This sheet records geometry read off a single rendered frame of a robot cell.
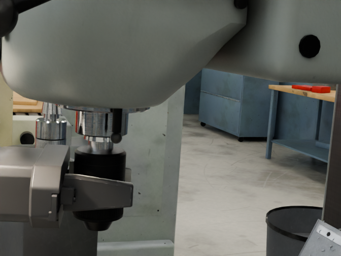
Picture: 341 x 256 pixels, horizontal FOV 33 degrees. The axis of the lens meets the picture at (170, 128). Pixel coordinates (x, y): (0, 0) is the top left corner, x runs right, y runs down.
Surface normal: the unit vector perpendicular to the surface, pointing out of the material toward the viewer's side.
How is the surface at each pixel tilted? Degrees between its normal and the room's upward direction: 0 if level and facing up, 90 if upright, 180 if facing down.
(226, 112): 90
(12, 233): 90
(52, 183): 45
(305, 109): 90
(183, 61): 124
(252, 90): 90
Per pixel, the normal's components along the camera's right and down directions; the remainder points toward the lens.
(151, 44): 0.28, 0.61
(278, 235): -0.89, 0.08
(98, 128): 0.04, 0.16
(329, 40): 0.35, 0.17
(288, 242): -0.77, 0.11
